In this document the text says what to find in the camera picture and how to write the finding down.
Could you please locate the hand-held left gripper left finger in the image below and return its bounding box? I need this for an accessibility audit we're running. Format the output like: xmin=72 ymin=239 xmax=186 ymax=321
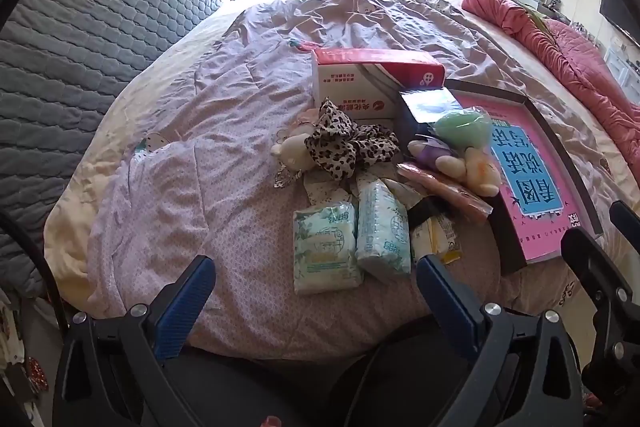
xmin=52 ymin=255 xmax=217 ymax=427

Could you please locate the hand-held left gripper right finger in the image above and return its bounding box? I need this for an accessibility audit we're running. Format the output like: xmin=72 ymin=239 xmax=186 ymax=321
xmin=416 ymin=254 xmax=583 ymax=427

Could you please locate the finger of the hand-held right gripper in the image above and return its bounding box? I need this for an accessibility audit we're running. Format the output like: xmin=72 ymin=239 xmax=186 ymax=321
xmin=561 ymin=227 xmax=640 ymax=358
xmin=609 ymin=200 xmax=640 ymax=253

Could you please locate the yellow white packet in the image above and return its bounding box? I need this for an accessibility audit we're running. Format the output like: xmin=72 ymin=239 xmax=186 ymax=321
xmin=410 ymin=212 xmax=463 ymax=265

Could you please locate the dark shallow tray box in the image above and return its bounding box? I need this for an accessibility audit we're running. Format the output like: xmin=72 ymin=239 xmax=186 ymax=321
xmin=442 ymin=79 xmax=605 ymax=277

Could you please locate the green white tissue pack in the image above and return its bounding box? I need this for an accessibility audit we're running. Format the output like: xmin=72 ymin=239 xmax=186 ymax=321
xmin=356 ymin=179 xmax=412 ymax=282
xmin=292 ymin=202 xmax=365 ymax=297

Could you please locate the pink orange packet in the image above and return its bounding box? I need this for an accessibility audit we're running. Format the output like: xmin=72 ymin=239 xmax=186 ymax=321
xmin=397 ymin=162 xmax=493 ymax=225

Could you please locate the cream plush rabbit toy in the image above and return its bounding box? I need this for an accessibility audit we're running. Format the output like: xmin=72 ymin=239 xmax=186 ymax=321
xmin=435 ymin=147 xmax=502 ymax=198

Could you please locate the purple item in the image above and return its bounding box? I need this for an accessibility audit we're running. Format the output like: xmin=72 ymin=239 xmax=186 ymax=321
xmin=407 ymin=134 xmax=458 ymax=170

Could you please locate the green sponge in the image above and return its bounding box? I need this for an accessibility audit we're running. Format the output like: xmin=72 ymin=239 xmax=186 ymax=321
xmin=432 ymin=104 xmax=496 ymax=150

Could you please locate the pink book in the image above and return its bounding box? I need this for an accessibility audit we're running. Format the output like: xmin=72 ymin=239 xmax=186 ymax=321
xmin=457 ymin=94 xmax=598 ymax=264

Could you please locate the cream bed sheet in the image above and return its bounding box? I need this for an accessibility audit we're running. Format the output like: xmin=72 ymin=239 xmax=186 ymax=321
xmin=42 ymin=0 xmax=640 ymax=323

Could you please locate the white drawer unit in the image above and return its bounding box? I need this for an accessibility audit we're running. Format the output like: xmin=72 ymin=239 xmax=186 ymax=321
xmin=605 ymin=47 xmax=640 ymax=88

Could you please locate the red patterned cloth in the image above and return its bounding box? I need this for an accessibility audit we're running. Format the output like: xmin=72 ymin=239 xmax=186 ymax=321
xmin=25 ymin=357 xmax=48 ymax=395

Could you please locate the pink quilt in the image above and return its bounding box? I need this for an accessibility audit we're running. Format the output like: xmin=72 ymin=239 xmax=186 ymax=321
xmin=461 ymin=0 xmax=640 ymax=180

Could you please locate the small white plush toy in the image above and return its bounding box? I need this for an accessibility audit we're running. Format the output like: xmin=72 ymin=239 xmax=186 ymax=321
xmin=270 ymin=127 xmax=318 ymax=172

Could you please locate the leopard print scrunchie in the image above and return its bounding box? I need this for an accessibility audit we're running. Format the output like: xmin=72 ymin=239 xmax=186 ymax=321
xmin=305 ymin=99 xmax=401 ymax=180

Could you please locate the dark blue box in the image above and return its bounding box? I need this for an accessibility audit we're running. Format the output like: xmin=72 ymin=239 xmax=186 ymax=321
xmin=397 ymin=88 xmax=458 ymax=142

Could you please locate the lavender duvet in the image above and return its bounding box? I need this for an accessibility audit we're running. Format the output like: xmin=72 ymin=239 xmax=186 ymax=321
xmin=87 ymin=0 xmax=601 ymax=363

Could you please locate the black television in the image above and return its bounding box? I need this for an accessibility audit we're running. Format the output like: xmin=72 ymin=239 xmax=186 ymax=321
xmin=600 ymin=0 xmax=640 ymax=48

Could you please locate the green cloth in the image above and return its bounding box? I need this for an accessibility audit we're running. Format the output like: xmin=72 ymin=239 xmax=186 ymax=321
xmin=525 ymin=7 xmax=556 ymax=32

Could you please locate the red white cardboard box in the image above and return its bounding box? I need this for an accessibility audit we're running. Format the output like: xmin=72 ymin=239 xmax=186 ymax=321
xmin=310 ymin=48 xmax=447 ymax=128

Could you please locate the grey quilted headboard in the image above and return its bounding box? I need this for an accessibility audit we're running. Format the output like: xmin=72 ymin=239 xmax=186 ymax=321
xmin=0 ymin=0 xmax=246 ymax=298

